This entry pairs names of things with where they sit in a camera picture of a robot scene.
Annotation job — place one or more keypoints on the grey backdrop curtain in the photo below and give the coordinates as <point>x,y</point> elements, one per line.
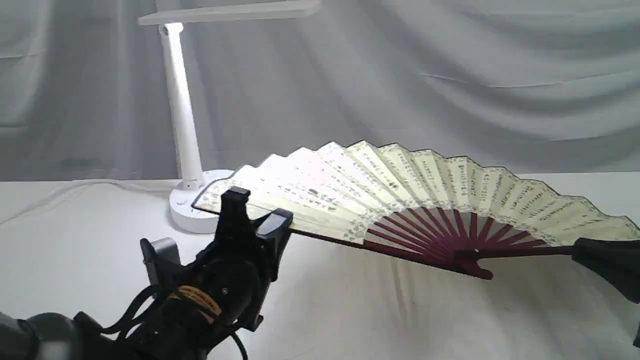
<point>537,86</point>

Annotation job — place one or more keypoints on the white desk lamp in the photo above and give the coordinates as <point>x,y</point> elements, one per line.
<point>170,25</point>

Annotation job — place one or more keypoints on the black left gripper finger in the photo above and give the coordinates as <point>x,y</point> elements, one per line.
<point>273,232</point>
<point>234,224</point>

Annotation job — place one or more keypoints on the cream paper folding fan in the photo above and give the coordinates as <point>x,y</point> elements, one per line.
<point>445,212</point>

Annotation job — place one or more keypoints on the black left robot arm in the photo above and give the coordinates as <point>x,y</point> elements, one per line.
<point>186,311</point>

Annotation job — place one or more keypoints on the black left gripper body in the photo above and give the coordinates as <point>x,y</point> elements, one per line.
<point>236,272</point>

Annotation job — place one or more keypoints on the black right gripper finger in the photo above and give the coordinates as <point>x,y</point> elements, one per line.
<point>617,262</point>

